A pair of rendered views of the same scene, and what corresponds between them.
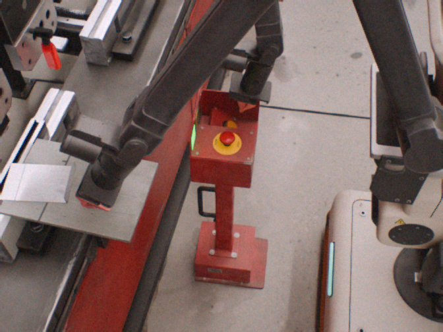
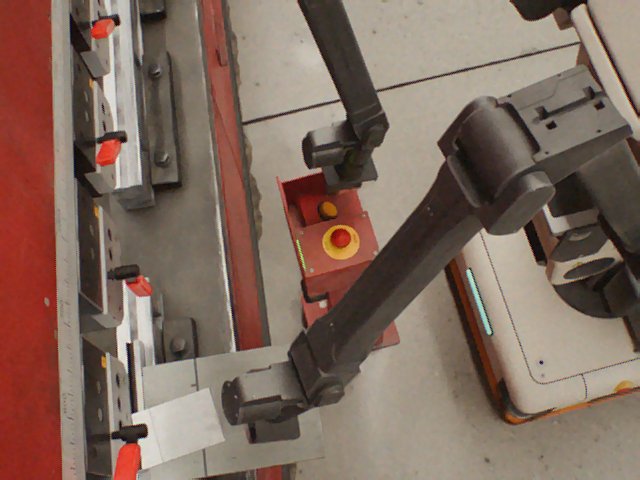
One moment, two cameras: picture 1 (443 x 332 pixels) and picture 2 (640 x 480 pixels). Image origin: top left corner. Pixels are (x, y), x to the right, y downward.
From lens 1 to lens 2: 0.44 m
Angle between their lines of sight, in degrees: 15
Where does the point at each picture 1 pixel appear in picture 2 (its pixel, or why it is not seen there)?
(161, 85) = (354, 330)
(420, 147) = not seen: outside the picture
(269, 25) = (367, 108)
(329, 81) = (368, 44)
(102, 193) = (282, 428)
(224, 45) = (431, 274)
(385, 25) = (619, 186)
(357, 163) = not seen: hidden behind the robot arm
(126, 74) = (184, 207)
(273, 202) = not seen: hidden behind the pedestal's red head
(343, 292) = (505, 326)
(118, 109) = (200, 262)
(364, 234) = (500, 246)
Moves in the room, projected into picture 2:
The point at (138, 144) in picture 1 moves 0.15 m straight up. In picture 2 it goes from (335, 392) to (330, 366)
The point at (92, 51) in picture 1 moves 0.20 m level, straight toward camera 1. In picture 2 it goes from (130, 198) to (194, 277)
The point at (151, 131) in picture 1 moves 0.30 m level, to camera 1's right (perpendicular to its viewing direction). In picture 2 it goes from (346, 371) to (570, 274)
